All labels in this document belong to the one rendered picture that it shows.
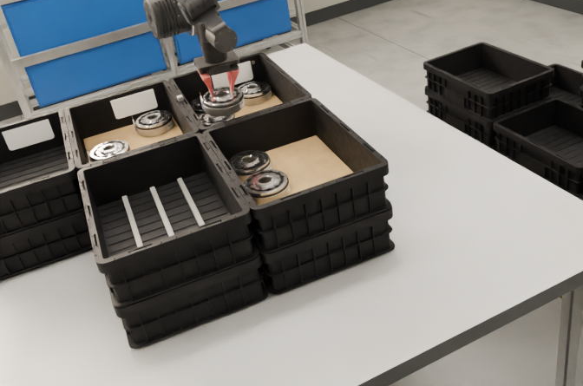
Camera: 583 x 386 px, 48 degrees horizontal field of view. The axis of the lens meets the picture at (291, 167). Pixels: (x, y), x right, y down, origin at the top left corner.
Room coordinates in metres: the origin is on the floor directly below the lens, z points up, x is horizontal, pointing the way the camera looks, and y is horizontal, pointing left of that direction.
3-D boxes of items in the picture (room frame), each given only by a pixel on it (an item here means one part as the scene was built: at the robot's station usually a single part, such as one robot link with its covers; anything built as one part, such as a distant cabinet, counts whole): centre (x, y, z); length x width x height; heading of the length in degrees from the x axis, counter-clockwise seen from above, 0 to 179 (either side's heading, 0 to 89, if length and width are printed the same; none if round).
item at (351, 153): (1.26, 0.00, 0.87); 0.40 x 0.30 x 0.11; 16
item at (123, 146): (1.54, 0.46, 0.86); 0.10 x 0.10 x 0.01
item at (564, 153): (1.85, -0.93, 0.31); 0.40 x 0.30 x 0.34; 20
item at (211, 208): (1.18, 0.29, 0.87); 0.40 x 0.30 x 0.11; 16
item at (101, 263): (1.18, 0.29, 0.92); 0.40 x 0.30 x 0.02; 16
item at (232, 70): (1.52, 0.13, 1.01); 0.07 x 0.07 x 0.09; 14
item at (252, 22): (3.70, 0.19, 0.60); 0.72 x 0.03 x 0.56; 110
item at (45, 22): (3.42, 0.94, 0.60); 0.72 x 0.03 x 0.56; 110
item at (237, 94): (1.52, 0.14, 0.96); 0.10 x 0.10 x 0.01
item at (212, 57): (1.51, 0.13, 1.09); 0.10 x 0.07 x 0.07; 104
